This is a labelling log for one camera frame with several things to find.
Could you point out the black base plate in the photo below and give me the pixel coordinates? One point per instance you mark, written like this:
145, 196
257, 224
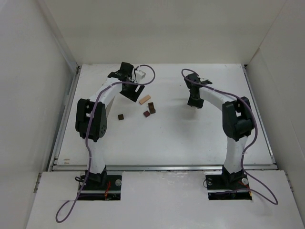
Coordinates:
100, 183
218, 182

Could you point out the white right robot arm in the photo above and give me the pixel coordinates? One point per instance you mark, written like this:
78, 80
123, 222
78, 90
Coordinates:
237, 123

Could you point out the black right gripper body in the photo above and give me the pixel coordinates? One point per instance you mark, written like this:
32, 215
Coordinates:
195, 97

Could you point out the light long wood block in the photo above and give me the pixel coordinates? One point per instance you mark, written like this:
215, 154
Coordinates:
144, 99

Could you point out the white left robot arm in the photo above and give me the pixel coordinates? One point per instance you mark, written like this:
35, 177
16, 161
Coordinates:
91, 117

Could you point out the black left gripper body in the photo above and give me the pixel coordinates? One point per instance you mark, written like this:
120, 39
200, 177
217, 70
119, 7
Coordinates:
131, 88

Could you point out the dark brown L block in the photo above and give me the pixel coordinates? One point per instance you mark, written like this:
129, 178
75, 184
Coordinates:
151, 108

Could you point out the maroon wood cube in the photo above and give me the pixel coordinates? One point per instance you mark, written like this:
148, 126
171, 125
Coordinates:
146, 114

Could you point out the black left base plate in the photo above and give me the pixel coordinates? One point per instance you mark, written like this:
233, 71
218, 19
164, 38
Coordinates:
100, 183

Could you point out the aluminium frame rail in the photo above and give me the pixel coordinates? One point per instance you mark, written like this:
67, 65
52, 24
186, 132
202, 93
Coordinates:
160, 168

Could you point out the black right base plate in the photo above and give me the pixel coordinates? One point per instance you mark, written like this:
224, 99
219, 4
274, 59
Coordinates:
218, 182

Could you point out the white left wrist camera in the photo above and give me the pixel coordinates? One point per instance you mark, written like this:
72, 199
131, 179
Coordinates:
137, 76

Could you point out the dark brown wood cube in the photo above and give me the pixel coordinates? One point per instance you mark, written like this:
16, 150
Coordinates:
120, 117

